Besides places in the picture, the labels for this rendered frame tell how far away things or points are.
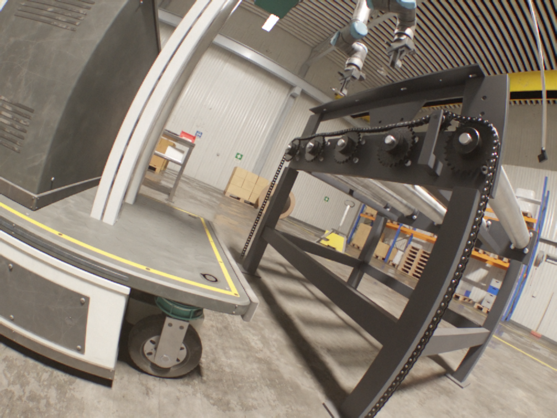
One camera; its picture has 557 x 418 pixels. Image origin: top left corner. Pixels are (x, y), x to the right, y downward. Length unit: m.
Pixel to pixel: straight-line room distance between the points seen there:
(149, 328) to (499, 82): 1.15
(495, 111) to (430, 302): 0.57
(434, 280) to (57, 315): 0.81
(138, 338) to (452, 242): 0.77
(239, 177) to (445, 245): 7.94
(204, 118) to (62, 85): 10.66
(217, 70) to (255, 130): 3.25
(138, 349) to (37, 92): 0.56
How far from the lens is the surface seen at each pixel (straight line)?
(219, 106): 11.27
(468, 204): 0.70
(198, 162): 10.94
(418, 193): 1.45
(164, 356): 0.61
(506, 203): 0.99
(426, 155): 0.77
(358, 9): 1.51
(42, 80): 0.55
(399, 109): 1.12
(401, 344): 0.71
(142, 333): 0.59
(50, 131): 0.52
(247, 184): 8.43
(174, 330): 0.56
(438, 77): 1.02
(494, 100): 0.88
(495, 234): 1.69
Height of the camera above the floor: 0.51
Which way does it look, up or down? 2 degrees down
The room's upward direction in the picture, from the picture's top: 23 degrees clockwise
